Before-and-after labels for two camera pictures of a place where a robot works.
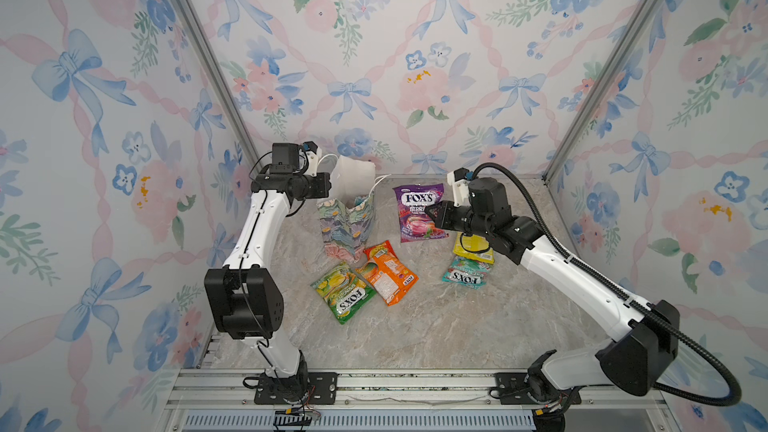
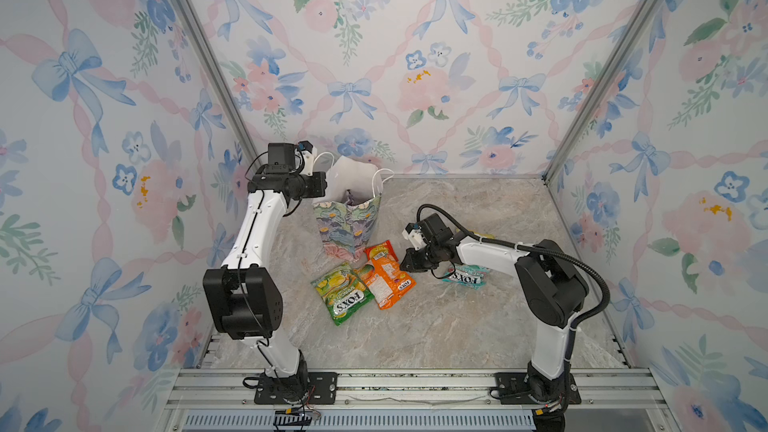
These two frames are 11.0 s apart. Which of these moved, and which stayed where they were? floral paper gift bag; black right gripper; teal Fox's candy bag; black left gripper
Moved: black right gripper
Stayed: black left gripper; teal Fox's candy bag; floral paper gift bag
